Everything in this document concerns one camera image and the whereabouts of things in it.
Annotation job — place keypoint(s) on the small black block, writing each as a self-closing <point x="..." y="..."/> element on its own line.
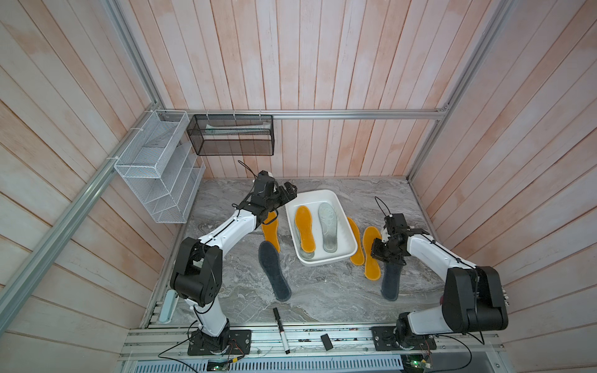
<point x="327" y="343"/>

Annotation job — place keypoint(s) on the pale green small device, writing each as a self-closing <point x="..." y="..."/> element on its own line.
<point x="168" y="307"/>

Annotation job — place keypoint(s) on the white wire mesh shelf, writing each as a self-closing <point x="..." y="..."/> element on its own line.
<point x="161" y="168"/>

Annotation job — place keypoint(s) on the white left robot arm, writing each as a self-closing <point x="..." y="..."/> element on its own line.
<point x="197" y="272"/>

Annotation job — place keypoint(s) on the dark grey insole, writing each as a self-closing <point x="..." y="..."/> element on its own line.
<point x="269" y="259"/>
<point x="391" y="281"/>

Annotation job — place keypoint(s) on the white textured insole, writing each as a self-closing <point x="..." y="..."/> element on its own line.
<point x="303" y="252"/>
<point x="328" y="222"/>

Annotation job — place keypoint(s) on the black wire mesh basket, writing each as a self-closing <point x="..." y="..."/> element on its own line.
<point x="232" y="134"/>

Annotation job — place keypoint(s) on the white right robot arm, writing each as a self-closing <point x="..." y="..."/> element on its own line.
<point x="473" y="298"/>

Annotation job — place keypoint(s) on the yellow fuzzy insole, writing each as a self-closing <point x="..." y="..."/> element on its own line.
<point x="303" y="222"/>
<point x="270" y="229"/>
<point x="372" y="269"/>
<point x="358" y="258"/>

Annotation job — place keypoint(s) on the black marker pen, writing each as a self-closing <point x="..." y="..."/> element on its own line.
<point x="281" y="330"/>

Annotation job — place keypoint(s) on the white plastic storage box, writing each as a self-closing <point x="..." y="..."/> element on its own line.
<point x="346" y="245"/>

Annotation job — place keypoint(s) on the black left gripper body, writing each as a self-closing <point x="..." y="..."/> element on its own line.
<point x="279" y="197"/>

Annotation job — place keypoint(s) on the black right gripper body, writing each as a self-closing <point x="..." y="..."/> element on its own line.
<point x="384" y="250"/>

